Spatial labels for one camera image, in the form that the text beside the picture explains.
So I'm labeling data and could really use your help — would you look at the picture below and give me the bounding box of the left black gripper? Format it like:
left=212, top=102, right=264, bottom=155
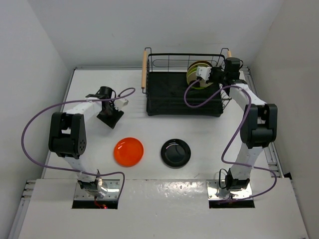
left=97, top=102, right=123, bottom=128

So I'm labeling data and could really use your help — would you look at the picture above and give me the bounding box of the brown yellow patterned plate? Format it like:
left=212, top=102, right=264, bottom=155
left=192, top=61, right=212, bottom=67

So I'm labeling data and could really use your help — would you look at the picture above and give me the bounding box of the beige floral plate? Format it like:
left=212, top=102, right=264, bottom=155
left=187, top=64, right=208, bottom=72

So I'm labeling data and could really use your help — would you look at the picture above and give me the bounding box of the lime green plate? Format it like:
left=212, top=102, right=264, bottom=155
left=186, top=63, right=212, bottom=90

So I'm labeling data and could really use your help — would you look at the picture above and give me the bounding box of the cream plate with black patch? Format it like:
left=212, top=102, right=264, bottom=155
left=186, top=69, right=212, bottom=90

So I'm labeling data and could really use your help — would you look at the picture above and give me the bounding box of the orange plate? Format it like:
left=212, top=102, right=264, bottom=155
left=113, top=137, right=144, bottom=167

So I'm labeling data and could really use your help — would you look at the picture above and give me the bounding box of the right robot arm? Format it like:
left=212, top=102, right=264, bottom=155
left=212, top=56, right=278, bottom=191

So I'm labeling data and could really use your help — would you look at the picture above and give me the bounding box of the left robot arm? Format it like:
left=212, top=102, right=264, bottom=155
left=48, top=86, right=129, bottom=199

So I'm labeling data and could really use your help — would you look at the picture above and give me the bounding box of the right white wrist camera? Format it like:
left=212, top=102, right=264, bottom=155
left=196, top=66, right=212, bottom=82

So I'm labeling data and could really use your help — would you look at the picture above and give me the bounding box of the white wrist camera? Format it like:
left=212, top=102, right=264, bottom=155
left=196, top=66, right=212, bottom=82
left=114, top=98, right=129, bottom=111

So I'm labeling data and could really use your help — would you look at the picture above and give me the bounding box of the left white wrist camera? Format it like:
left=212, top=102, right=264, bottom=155
left=114, top=98, right=129, bottom=111

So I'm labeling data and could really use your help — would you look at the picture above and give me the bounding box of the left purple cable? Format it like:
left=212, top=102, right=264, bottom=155
left=21, top=87, right=125, bottom=200

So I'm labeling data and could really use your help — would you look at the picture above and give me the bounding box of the black wire dish rack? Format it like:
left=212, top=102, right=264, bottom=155
left=141, top=47, right=233, bottom=117

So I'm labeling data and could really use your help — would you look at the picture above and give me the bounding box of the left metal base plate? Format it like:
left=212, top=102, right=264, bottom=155
left=74, top=179, right=120, bottom=201

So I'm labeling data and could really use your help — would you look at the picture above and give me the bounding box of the metal base plate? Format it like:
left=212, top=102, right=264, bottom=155
left=206, top=179, right=253, bottom=201
left=74, top=179, right=120, bottom=201

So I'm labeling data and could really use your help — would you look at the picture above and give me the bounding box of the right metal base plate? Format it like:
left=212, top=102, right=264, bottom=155
left=206, top=179, right=253, bottom=201

